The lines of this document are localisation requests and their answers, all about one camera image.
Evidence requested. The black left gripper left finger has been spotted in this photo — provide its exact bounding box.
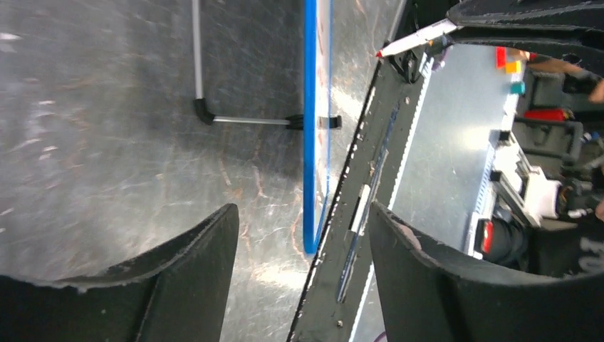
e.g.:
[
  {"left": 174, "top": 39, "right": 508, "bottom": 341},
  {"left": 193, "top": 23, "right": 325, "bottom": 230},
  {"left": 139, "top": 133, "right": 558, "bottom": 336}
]
[{"left": 1, "top": 204, "right": 239, "bottom": 341}]

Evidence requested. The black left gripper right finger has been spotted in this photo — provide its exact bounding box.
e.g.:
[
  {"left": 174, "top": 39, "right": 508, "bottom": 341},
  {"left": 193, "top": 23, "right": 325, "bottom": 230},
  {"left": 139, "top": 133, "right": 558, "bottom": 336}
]
[{"left": 367, "top": 202, "right": 603, "bottom": 341}]

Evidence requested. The red white marker pen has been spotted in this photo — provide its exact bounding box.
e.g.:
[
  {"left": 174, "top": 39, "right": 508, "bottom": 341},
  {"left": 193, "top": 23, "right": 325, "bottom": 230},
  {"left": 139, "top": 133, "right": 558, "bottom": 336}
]
[{"left": 375, "top": 19, "right": 462, "bottom": 58}]

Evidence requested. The blue framed whiteboard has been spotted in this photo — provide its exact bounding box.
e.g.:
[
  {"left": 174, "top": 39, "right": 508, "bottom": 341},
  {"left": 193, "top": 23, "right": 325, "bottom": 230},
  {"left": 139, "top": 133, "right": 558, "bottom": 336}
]
[{"left": 191, "top": 0, "right": 343, "bottom": 256}]

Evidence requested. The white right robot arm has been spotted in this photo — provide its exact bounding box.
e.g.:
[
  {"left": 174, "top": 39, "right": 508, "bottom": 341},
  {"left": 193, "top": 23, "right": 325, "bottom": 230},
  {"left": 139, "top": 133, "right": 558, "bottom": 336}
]
[{"left": 400, "top": 1, "right": 603, "bottom": 76}]

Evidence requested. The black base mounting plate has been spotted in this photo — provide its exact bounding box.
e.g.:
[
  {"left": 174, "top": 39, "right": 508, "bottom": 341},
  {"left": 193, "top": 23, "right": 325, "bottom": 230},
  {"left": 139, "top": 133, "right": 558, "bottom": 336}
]
[{"left": 288, "top": 50, "right": 433, "bottom": 341}]

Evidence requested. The person in black clothes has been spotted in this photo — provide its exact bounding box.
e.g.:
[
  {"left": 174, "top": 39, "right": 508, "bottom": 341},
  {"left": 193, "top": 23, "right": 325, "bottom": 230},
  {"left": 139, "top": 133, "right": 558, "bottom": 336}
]
[{"left": 480, "top": 201, "right": 603, "bottom": 278}]

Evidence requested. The red fire extinguisher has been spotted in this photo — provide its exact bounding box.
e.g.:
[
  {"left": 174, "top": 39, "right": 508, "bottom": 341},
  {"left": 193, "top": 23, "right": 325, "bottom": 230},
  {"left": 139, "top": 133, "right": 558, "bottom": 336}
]
[{"left": 524, "top": 108, "right": 574, "bottom": 121}]

